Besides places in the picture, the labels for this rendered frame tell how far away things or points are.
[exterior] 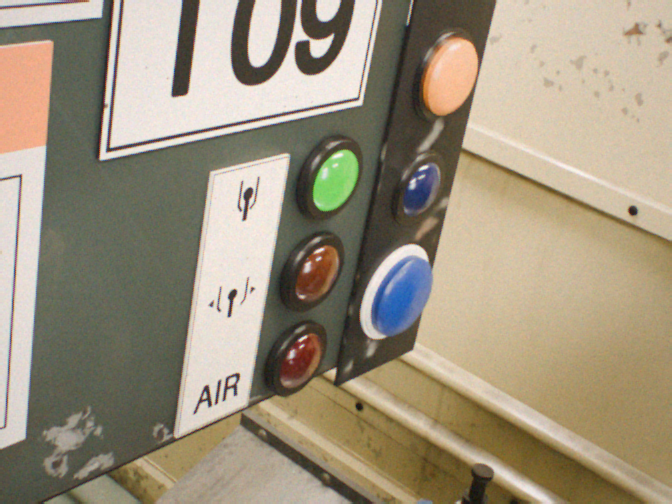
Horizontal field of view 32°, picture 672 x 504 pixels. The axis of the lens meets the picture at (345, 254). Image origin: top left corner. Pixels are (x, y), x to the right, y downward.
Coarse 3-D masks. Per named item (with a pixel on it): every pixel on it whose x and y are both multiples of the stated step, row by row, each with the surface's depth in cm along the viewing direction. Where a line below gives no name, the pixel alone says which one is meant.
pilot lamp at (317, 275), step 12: (324, 252) 36; (336, 252) 36; (312, 264) 36; (324, 264) 36; (336, 264) 36; (300, 276) 36; (312, 276) 36; (324, 276) 36; (336, 276) 37; (300, 288) 36; (312, 288) 36; (324, 288) 36; (312, 300) 36
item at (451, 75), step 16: (448, 48) 36; (464, 48) 37; (432, 64) 36; (448, 64) 36; (464, 64) 37; (432, 80) 36; (448, 80) 36; (464, 80) 37; (432, 96) 36; (448, 96) 37; (464, 96) 38; (432, 112) 37; (448, 112) 38
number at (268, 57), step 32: (256, 0) 29; (288, 0) 30; (320, 0) 31; (352, 0) 32; (256, 32) 30; (288, 32) 31; (320, 32) 32; (352, 32) 33; (224, 64) 29; (256, 64) 30; (288, 64) 31; (320, 64) 32; (352, 64) 34; (224, 96) 30; (256, 96) 31; (288, 96) 32
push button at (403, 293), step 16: (416, 256) 40; (400, 272) 39; (416, 272) 40; (384, 288) 39; (400, 288) 40; (416, 288) 40; (384, 304) 39; (400, 304) 40; (416, 304) 41; (384, 320) 40; (400, 320) 40
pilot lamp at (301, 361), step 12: (312, 336) 37; (300, 348) 37; (312, 348) 37; (288, 360) 37; (300, 360) 37; (312, 360) 38; (288, 372) 37; (300, 372) 37; (312, 372) 38; (288, 384) 37; (300, 384) 38
